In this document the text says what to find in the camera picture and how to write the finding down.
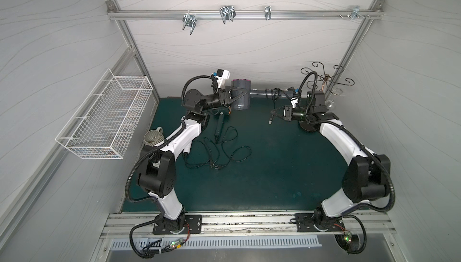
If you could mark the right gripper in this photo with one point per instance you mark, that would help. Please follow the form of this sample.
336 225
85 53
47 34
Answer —
287 114

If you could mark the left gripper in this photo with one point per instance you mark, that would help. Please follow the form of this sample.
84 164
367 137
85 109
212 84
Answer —
226 96

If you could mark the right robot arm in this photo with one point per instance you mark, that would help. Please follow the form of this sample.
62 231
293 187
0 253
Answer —
366 183

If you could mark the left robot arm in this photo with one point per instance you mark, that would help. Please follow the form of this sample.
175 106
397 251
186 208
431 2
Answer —
153 176

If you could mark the dark green hair dryer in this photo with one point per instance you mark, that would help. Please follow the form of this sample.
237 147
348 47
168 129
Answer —
221 114

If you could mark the white hair dryer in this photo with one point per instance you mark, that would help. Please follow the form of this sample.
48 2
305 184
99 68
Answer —
187 148

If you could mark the clear wine glass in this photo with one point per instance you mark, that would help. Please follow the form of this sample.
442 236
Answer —
330 105

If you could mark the metal glass holder stand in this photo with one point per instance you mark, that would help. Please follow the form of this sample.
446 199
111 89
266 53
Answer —
320 84

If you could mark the small metal clamp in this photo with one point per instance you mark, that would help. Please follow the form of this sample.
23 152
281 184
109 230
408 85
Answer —
268 13

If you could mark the striped ceramic mug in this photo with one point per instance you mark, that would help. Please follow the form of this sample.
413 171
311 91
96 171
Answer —
154 137

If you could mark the white vent strip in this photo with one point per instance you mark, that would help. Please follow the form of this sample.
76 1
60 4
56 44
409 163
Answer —
224 242

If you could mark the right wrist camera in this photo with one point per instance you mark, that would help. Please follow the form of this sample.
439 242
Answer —
295 98

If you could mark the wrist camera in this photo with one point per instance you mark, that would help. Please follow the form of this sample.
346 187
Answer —
295 98
219 79

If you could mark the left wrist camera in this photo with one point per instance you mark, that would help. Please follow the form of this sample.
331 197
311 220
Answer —
219 79

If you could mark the metal u-bolt bracket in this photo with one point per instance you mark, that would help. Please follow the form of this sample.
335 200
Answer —
227 13

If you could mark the metal hook bracket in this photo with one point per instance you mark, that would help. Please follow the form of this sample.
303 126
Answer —
189 21

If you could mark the metal bolt bracket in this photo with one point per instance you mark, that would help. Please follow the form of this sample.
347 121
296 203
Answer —
355 14

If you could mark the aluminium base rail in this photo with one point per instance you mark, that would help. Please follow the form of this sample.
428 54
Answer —
251 223

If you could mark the white wire basket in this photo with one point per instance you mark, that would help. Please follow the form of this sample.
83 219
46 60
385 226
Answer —
103 125

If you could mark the aluminium top rail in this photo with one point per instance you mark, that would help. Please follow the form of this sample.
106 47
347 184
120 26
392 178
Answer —
250 15

